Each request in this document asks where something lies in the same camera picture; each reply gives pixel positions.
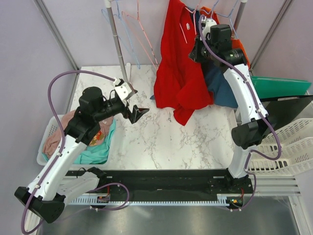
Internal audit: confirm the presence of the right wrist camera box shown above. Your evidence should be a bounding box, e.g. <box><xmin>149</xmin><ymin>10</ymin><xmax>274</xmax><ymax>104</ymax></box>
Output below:
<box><xmin>201</xmin><ymin>17</ymin><xmax>218</xmax><ymax>37</ymax></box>

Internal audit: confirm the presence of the red t shirt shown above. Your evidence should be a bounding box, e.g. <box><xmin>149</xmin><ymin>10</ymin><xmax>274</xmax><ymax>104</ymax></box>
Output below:
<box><xmin>154</xmin><ymin>0</ymin><xmax>214</xmax><ymax>125</ymax></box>

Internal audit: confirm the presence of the orange t shirt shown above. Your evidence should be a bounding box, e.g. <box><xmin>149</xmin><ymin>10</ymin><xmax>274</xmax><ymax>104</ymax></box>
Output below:
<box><xmin>199</xmin><ymin>6</ymin><xmax>250</xmax><ymax>68</ymax></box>

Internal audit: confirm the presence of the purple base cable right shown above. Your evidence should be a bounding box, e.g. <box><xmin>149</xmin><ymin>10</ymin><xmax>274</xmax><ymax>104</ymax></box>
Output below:
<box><xmin>224</xmin><ymin>171</ymin><xmax>257</xmax><ymax>212</ymax></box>

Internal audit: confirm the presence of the aluminium frame post right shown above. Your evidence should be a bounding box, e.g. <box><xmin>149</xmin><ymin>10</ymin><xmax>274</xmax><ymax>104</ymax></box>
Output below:
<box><xmin>250</xmin><ymin>0</ymin><xmax>294</xmax><ymax>74</ymax></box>

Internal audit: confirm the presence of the pink printed t shirt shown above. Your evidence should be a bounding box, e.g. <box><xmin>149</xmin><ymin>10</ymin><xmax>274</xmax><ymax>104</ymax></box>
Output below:
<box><xmin>42</xmin><ymin>117</ymin><xmax>114</xmax><ymax>160</ymax></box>

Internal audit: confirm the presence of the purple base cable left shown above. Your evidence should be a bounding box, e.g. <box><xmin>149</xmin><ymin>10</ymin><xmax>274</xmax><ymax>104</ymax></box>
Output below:
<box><xmin>58</xmin><ymin>182</ymin><xmax>130</xmax><ymax>221</ymax></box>

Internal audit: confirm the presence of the blue t shirt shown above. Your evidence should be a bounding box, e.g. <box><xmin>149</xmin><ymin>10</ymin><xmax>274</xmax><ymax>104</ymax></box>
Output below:
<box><xmin>149</xmin><ymin>7</ymin><xmax>239</xmax><ymax>108</ymax></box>

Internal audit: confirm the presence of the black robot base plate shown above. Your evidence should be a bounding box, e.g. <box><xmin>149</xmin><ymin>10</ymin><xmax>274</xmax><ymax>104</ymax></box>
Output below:
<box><xmin>66</xmin><ymin>168</ymin><xmax>252</xmax><ymax>203</ymax></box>

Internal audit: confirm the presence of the green binder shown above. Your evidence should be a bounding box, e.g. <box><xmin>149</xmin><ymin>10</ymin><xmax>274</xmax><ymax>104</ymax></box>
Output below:
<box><xmin>251</xmin><ymin>76</ymin><xmax>312</xmax><ymax>99</ymax></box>

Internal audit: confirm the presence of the white cable duct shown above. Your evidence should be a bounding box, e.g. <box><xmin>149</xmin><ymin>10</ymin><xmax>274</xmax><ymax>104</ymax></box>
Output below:
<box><xmin>69</xmin><ymin>193</ymin><xmax>229</xmax><ymax>207</ymax></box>

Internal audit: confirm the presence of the aluminium frame post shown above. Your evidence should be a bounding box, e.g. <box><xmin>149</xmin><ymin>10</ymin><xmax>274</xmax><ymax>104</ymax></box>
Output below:
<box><xmin>34</xmin><ymin>0</ymin><xmax>79</xmax><ymax>70</ymax></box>
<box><xmin>250</xmin><ymin>0</ymin><xmax>294</xmax><ymax>74</ymax></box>

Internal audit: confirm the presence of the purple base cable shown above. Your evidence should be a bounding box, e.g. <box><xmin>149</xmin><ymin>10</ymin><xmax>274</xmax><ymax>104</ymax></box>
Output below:
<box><xmin>224</xmin><ymin>171</ymin><xmax>257</xmax><ymax>212</ymax></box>
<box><xmin>58</xmin><ymin>182</ymin><xmax>130</xmax><ymax>221</ymax></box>

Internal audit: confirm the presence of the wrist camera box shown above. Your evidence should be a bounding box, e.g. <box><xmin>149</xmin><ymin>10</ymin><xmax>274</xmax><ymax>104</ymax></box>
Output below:
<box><xmin>114</xmin><ymin>82</ymin><xmax>132</xmax><ymax>101</ymax></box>
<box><xmin>201</xmin><ymin>17</ymin><xmax>218</xmax><ymax>37</ymax></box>

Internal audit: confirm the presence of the white plastic laundry basket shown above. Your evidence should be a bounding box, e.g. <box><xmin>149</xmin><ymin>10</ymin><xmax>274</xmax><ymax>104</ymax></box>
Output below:
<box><xmin>36</xmin><ymin>114</ymin><xmax>116</xmax><ymax>169</ymax></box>

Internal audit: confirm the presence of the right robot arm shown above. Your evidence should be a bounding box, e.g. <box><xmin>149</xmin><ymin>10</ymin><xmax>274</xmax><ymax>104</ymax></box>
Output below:
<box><xmin>189</xmin><ymin>19</ymin><xmax>278</xmax><ymax>193</ymax></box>

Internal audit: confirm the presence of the white slotted tray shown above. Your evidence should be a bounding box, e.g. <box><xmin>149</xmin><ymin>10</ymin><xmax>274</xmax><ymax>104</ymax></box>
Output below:
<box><xmin>248</xmin><ymin>118</ymin><xmax>313</xmax><ymax>176</ymax></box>

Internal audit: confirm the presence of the black binder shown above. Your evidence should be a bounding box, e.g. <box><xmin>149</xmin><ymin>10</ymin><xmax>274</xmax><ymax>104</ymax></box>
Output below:
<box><xmin>261</xmin><ymin>95</ymin><xmax>313</xmax><ymax>131</ymax></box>

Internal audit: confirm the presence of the mint green t shirt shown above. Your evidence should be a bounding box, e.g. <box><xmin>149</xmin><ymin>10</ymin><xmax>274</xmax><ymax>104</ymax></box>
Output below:
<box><xmin>74</xmin><ymin>118</ymin><xmax>116</xmax><ymax>165</ymax></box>

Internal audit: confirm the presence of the blue hanger holding shirts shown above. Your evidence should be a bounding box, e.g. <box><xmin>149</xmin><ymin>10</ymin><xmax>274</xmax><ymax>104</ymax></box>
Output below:
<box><xmin>195</xmin><ymin>0</ymin><xmax>241</xmax><ymax>40</ymax></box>

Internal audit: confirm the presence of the aluminium frame post left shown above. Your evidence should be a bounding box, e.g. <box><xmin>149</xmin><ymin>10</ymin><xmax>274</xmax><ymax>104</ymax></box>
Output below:
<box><xmin>34</xmin><ymin>0</ymin><xmax>79</xmax><ymax>70</ymax></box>

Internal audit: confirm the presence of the light blue wire hanger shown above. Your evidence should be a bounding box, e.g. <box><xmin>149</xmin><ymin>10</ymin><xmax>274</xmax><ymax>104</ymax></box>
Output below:
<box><xmin>111</xmin><ymin>0</ymin><xmax>141</xmax><ymax>69</ymax></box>

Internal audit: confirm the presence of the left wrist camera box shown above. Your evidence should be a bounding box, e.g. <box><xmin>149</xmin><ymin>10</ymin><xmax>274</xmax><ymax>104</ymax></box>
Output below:
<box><xmin>114</xmin><ymin>82</ymin><xmax>132</xmax><ymax>101</ymax></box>

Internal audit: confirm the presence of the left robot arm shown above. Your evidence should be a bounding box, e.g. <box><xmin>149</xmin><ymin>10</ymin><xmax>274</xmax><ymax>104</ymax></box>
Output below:
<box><xmin>14</xmin><ymin>82</ymin><xmax>148</xmax><ymax>223</ymax></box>

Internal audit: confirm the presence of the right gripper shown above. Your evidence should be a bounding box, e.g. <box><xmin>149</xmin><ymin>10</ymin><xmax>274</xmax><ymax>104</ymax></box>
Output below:
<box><xmin>189</xmin><ymin>35</ymin><xmax>217</xmax><ymax>63</ymax></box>

